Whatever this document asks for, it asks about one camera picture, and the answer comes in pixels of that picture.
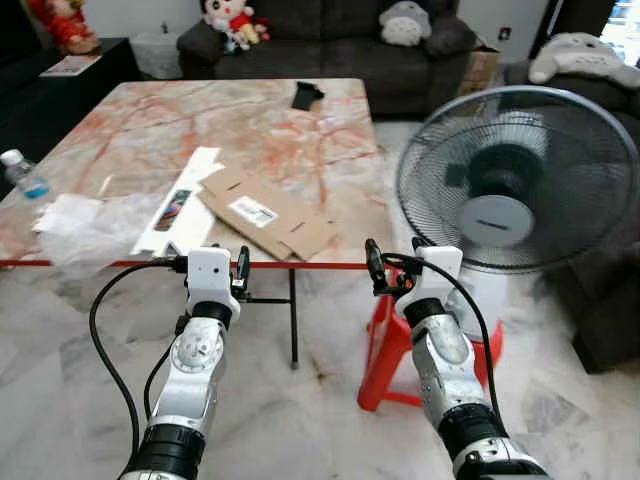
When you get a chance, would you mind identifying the flattened brown cardboard box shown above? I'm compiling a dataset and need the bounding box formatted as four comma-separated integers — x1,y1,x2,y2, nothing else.
197,165,341,263

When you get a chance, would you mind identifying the red plastic stool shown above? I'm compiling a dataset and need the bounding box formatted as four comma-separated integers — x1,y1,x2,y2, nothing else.
357,293,504,413

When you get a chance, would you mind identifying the white flattened packaging box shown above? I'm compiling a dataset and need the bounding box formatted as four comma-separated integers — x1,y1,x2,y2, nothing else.
132,146,226,257

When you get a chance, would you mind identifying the white fan with black grille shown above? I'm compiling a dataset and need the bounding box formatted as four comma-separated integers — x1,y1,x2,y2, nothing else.
395,85,640,341

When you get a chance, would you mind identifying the clear plastic bag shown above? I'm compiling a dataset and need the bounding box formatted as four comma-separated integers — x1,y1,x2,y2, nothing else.
32,192,166,271

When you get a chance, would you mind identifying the white crumpled paper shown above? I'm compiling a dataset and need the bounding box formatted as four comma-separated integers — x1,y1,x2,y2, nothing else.
35,195,101,236

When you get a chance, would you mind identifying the small black pouch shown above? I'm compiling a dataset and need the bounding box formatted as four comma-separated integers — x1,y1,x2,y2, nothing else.
291,82,326,112

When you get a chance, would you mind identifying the marble top folding table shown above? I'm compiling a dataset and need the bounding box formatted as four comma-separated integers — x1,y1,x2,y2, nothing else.
0,78,421,371

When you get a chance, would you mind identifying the brown cardboard carton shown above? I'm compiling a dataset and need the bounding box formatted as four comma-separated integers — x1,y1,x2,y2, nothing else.
457,45,501,98

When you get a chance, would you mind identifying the dark grey sofa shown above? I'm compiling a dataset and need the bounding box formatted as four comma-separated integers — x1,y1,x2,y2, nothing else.
177,0,481,116

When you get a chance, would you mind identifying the white mesh basket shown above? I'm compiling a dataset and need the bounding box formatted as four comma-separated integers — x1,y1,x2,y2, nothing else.
130,30,186,79

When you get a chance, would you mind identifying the clear plastic water bottle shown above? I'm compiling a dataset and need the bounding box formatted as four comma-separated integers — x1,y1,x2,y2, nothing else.
0,149,51,201

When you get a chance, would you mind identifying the dark armchair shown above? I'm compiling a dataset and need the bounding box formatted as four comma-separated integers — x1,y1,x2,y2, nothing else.
505,60,640,376

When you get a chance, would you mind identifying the dark grey sofa cushion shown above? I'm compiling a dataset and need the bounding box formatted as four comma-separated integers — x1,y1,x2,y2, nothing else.
425,15,477,57

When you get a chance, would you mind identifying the small grey Totoro plush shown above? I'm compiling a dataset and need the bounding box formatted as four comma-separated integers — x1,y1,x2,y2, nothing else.
378,0,433,48

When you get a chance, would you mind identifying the black side table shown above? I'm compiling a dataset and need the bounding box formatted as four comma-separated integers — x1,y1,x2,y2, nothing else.
0,38,141,191

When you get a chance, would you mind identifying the plush doll in red dress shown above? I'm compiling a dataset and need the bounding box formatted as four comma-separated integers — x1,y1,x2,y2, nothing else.
200,0,271,53

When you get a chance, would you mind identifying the white printed booklet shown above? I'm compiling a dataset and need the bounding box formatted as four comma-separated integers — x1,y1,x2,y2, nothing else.
40,55,103,78

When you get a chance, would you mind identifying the large grey Totoro plush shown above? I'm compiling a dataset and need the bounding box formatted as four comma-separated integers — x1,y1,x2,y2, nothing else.
527,33,640,91

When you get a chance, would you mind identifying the red festive doll figure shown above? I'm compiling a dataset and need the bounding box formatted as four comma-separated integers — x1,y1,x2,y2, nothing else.
25,0,101,56

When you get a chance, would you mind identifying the dark curtain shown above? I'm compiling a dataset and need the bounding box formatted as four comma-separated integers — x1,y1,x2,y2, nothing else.
540,0,613,43

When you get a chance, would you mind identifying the bright window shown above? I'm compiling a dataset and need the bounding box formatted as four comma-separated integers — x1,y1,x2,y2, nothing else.
600,0,640,66

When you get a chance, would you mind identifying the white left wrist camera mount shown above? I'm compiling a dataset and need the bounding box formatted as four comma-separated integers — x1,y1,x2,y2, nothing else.
186,247,242,323

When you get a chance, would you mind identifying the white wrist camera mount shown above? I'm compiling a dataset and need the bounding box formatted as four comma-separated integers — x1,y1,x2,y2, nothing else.
398,245,465,313
186,247,242,323

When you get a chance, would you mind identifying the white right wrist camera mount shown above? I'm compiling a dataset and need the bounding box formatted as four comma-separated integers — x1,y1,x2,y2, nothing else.
398,245,465,313

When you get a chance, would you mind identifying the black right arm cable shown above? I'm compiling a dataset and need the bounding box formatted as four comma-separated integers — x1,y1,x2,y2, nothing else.
380,252,501,421

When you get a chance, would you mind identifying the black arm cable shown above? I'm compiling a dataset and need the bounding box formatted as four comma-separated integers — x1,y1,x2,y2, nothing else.
88,256,191,480
380,252,501,421

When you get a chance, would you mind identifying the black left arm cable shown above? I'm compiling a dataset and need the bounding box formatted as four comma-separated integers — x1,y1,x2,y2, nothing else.
88,256,191,480

